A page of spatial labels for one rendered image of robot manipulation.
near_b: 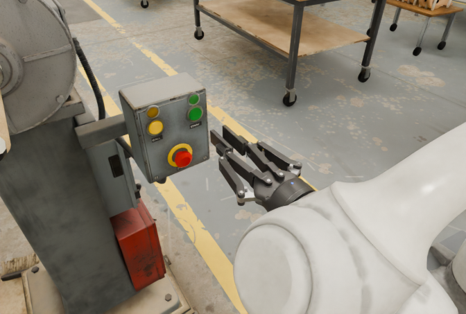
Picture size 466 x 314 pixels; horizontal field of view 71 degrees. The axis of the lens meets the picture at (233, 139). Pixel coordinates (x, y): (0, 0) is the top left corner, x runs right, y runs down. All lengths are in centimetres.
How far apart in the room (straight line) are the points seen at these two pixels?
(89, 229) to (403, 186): 89
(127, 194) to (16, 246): 112
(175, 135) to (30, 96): 28
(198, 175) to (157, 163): 139
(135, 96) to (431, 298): 57
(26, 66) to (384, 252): 52
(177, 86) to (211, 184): 139
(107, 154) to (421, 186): 78
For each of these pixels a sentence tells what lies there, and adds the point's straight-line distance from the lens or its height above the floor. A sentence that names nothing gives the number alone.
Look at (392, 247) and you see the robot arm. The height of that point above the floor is 124.
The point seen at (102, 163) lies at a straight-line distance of 94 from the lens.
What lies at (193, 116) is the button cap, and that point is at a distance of 70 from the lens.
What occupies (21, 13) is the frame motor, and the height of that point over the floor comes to 131.
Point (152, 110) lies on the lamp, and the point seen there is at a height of 111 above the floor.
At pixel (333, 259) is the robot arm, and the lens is 24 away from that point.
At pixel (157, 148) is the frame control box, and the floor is 101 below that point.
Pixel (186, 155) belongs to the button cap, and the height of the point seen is 99.
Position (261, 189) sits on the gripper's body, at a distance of 51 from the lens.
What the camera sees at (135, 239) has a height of 59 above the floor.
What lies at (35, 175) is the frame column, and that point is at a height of 93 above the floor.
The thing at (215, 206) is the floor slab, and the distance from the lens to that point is 193.
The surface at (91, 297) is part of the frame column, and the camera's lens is 127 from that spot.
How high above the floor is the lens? 145
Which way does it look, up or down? 37 degrees down
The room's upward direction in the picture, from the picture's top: straight up
